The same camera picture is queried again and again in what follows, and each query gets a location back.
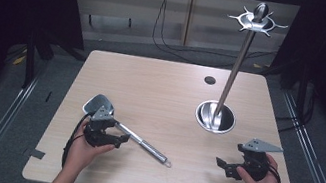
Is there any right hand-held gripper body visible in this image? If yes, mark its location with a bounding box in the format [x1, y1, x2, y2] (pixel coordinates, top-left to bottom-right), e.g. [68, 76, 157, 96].
[231, 134, 286, 183]

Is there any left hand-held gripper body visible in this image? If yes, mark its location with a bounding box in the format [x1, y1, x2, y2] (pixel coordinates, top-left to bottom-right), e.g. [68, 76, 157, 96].
[80, 102, 122, 152]

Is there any person's left hand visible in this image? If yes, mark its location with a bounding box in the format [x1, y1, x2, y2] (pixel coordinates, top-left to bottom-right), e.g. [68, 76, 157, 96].
[62, 116, 119, 181]

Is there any metal utensil stand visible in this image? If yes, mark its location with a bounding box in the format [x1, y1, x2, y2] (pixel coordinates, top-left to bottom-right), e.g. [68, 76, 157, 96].
[192, 0, 293, 143]

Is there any black stand leg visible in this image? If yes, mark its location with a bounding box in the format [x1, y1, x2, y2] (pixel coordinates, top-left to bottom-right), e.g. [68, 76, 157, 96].
[18, 26, 61, 95]

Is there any grey table bracket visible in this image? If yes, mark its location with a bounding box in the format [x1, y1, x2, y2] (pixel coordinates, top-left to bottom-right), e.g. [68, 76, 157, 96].
[23, 146, 47, 161]

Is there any black table cable hole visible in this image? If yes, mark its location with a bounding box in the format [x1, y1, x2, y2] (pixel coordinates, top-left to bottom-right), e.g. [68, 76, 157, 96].
[203, 75, 217, 86]

